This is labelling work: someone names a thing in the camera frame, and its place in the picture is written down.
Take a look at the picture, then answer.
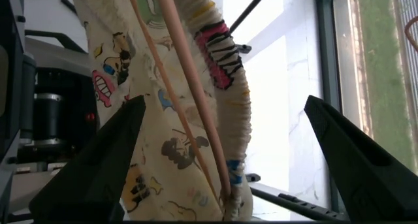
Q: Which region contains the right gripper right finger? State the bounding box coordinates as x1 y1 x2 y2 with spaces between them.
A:
303 95 418 223

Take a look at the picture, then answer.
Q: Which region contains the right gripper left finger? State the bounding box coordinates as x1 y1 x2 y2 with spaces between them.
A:
28 95 147 223

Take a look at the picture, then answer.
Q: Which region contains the cream printed garment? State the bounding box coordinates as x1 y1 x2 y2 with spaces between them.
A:
69 0 255 222

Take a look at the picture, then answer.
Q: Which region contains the pink clothes hanger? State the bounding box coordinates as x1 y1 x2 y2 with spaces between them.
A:
125 0 233 205
404 16 418 54

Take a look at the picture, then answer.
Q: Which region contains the black clothes rack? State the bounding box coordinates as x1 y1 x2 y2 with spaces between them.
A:
228 0 349 222

